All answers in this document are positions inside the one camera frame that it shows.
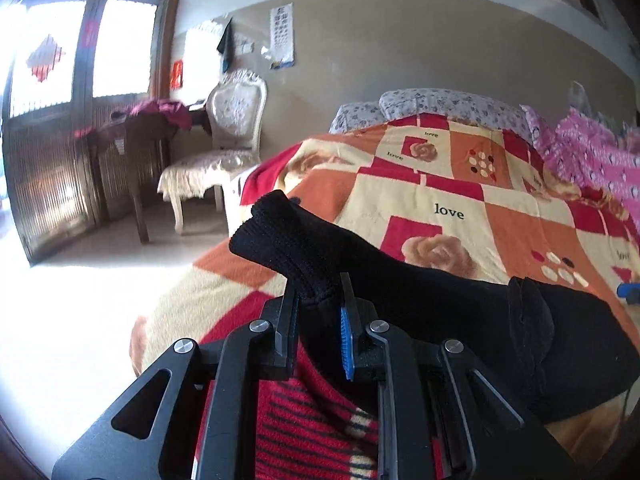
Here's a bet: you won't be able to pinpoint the large floral pillow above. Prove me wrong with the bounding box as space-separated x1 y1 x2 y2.
378 88 536 145

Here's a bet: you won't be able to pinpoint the dark wooden table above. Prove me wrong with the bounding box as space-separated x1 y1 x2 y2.
75 110 211 245

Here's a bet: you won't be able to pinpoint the small floral pillow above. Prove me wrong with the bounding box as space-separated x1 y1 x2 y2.
330 101 387 134

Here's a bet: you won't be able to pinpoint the dark red cloth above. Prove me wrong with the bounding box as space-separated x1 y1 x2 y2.
117 99 193 131

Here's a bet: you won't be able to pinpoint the wooden glazed door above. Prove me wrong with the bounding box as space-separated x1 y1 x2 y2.
0 0 187 267

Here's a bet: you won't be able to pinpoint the dark hanging cloth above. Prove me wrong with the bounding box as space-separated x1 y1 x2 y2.
216 17 235 73

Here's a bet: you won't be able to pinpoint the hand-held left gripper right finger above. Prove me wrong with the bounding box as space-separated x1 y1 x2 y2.
339 272 580 480

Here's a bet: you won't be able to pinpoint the black pants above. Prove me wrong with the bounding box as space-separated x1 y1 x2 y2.
229 190 636 425

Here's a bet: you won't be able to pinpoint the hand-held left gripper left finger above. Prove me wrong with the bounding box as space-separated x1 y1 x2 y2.
50 284 301 480

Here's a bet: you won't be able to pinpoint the pink patterned quilt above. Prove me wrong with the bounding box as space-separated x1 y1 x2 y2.
520 104 640 246

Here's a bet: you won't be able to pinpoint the white ornate chair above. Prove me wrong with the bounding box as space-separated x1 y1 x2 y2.
157 69 268 236

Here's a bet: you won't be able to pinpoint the red diamond door decoration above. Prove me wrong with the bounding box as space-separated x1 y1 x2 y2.
25 34 67 82

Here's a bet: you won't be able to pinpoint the printed patchwork blanket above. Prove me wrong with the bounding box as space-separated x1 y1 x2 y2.
130 112 640 480

